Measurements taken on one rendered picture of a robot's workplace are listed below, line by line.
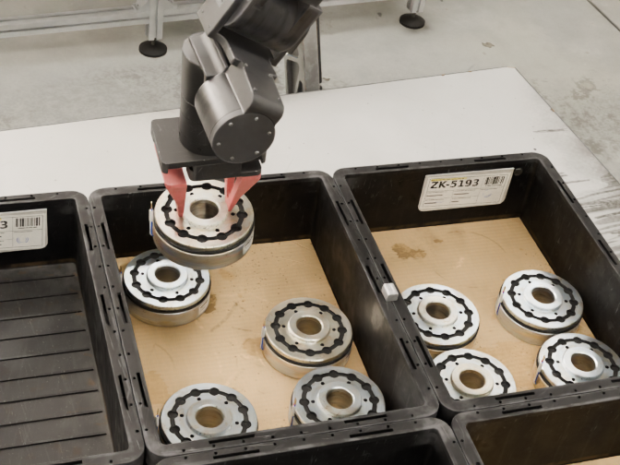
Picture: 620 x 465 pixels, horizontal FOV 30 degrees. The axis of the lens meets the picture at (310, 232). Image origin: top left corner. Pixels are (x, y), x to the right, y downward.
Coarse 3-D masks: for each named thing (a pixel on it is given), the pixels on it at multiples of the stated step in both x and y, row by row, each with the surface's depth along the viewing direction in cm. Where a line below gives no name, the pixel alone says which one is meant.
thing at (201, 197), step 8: (192, 200) 118; (200, 200) 119; (208, 200) 119; (216, 200) 119; (224, 208) 118; (184, 216) 117; (192, 216) 117; (216, 216) 117; (224, 216) 117; (192, 224) 116; (200, 224) 116; (208, 224) 116; (216, 224) 116
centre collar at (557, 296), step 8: (528, 288) 141; (536, 288) 142; (544, 288) 142; (552, 288) 142; (528, 296) 140; (560, 296) 141; (536, 304) 139; (544, 304) 140; (552, 304) 140; (560, 304) 140
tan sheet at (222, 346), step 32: (256, 256) 145; (288, 256) 146; (224, 288) 140; (256, 288) 141; (288, 288) 142; (320, 288) 142; (224, 320) 136; (256, 320) 137; (160, 352) 131; (192, 352) 132; (224, 352) 132; (256, 352) 133; (352, 352) 135; (160, 384) 127; (192, 384) 128; (224, 384) 129; (256, 384) 129; (288, 384) 130; (256, 416) 126
